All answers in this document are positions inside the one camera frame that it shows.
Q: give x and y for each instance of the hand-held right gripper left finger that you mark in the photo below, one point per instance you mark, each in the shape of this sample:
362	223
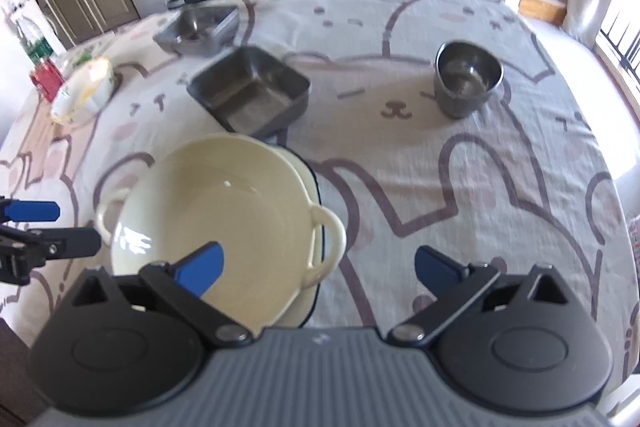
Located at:
200	269

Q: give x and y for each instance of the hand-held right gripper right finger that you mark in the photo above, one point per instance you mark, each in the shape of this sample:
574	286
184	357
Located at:
440	269

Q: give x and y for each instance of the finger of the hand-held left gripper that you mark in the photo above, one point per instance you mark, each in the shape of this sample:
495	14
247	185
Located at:
65	242
32	211

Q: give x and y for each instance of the small metal cup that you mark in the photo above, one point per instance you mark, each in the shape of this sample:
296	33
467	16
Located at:
467	77

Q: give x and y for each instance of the cartoon bear printed tablecloth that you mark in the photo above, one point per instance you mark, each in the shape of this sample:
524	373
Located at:
425	187

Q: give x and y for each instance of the red drink can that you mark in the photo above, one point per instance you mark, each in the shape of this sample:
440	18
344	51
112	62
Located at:
46	81

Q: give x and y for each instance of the white wavy bowl yellow print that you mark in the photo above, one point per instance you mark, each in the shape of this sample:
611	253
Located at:
82	89

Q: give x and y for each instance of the small green packet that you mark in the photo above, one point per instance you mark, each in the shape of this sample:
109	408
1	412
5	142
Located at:
84	58

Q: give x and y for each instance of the clear plastic water bottle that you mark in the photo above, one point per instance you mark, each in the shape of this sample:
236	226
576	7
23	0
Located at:
34	39

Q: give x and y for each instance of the rectangular metal tray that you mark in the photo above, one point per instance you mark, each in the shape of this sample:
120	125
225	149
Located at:
200	29
247	89

